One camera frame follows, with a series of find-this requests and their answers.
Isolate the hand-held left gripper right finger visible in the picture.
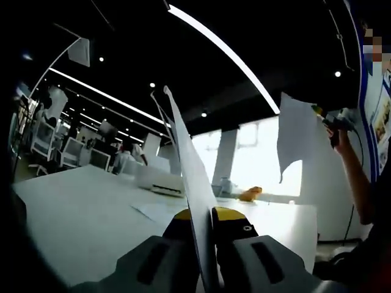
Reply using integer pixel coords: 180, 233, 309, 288
211, 206, 337, 293

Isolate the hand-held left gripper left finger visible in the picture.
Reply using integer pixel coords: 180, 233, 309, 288
70, 209, 202, 293

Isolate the single printing paper sheet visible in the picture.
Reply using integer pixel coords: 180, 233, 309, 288
276, 91, 320, 184

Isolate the white paper sheet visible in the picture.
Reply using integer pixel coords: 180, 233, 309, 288
149, 85, 219, 293

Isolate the white table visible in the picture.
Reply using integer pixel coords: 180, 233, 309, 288
12, 166, 318, 288

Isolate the orange plush toy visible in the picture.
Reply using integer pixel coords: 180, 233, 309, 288
238, 186, 263, 203

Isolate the white plastic bottle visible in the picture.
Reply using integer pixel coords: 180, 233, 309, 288
219, 178, 233, 196

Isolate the white printer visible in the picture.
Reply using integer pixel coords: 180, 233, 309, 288
137, 157, 186, 198

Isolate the group of seated people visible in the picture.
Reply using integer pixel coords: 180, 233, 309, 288
33, 91, 131, 175

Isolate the wide ceiling light strip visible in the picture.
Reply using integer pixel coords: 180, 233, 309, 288
167, 4, 280, 115

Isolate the operator in black shirt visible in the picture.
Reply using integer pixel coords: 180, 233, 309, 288
314, 173, 391, 293

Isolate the row of white office chairs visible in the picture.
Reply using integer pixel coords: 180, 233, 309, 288
29, 121, 112, 172

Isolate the thin ceiling light strip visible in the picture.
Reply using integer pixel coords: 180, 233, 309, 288
48, 67, 166, 125

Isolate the ceiling air conditioner unit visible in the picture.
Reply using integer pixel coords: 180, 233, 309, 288
67, 38, 92, 67

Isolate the wall poster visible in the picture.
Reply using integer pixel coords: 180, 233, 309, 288
351, 0, 391, 181

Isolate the pink wall screen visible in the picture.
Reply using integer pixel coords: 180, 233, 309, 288
99, 120, 119, 141

